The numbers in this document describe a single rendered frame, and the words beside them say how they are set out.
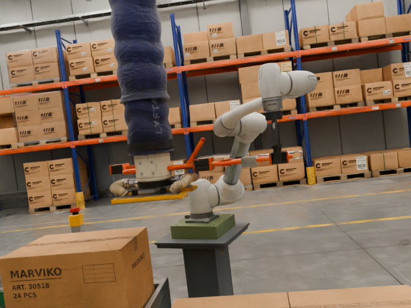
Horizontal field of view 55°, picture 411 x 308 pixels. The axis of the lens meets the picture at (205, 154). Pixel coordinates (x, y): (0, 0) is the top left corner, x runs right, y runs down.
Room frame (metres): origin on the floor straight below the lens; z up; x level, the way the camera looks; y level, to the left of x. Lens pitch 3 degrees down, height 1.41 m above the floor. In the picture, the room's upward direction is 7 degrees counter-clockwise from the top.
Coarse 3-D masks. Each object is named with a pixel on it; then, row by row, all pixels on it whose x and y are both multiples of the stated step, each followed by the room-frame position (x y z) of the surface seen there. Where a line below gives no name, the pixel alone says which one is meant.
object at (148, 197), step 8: (136, 192) 1.80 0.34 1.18; (160, 192) 1.77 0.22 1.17; (168, 192) 1.77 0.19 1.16; (176, 192) 1.74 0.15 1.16; (184, 192) 1.75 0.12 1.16; (112, 200) 1.78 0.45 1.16; (120, 200) 1.77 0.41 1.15; (128, 200) 1.76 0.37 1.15; (136, 200) 1.75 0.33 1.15; (144, 200) 1.74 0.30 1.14; (152, 200) 1.74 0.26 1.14
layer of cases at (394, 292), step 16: (352, 288) 1.94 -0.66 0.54; (368, 288) 1.92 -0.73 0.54; (384, 288) 1.90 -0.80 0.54; (400, 288) 1.88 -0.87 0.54; (176, 304) 2.00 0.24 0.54; (192, 304) 1.98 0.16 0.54; (208, 304) 1.95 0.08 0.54; (224, 304) 1.93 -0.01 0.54; (240, 304) 1.91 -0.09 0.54; (256, 304) 1.89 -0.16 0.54; (272, 304) 1.87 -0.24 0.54; (288, 304) 1.85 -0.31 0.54; (304, 304) 1.83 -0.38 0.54; (320, 304) 1.81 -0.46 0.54; (336, 304) 1.79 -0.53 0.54; (352, 304) 1.77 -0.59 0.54; (368, 304) 1.75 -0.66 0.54; (384, 304) 1.74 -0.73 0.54; (400, 304) 1.72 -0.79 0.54
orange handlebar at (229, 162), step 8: (224, 160) 1.77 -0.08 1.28; (232, 160) 1.77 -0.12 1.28; (240, 160) 1.76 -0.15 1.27; (256, 160) 1.74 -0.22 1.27; (264, 160) 1.73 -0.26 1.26; (128, 168) 2.18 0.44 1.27; (168, 168) 1.83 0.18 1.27; (176, 168) 1.83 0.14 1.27; (184, 168) 1.82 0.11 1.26; (192, 168) 1.82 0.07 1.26
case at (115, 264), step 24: (48, 240) 2.04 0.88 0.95; (72, 240) 1.98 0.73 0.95; (96, 240) 1.92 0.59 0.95; (120, 240) 1.86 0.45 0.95; (144, 240) 2.04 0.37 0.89; (0, 264) 1.79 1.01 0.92; (24, 264) 1.78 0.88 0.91; (48, 264) 1.76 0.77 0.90; (72, 264) 1.74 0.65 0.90; (96, 264) 1.72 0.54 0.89; (120, 264) 1.71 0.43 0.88; (144, 264) 1.99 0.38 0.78; (24, 288) 1.78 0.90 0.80; (48, 288) 1.76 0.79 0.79; (72, 288) 1.74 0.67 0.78; (96, 288) 1.73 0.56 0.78; (120, 288) 1.71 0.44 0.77; (144, 288) 1.94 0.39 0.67
